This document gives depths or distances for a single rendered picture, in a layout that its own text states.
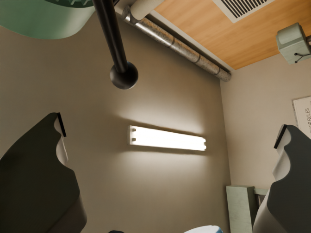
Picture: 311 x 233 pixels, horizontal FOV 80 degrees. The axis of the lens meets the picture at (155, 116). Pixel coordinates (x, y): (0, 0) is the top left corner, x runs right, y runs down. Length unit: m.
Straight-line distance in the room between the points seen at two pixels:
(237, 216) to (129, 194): 1.74
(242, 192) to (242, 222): 0.38
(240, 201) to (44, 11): 2.97
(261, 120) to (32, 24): 3.10
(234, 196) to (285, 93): 1.62
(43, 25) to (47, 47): 1.45
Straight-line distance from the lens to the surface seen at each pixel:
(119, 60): 0.20
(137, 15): 2.11
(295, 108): 3.12
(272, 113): 3.19
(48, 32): 0.31
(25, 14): 0.29
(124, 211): 1.83
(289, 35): 2.30
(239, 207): 3.07
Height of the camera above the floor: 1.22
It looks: 45 degrees up
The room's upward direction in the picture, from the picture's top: 106 degrees counter-clockwise
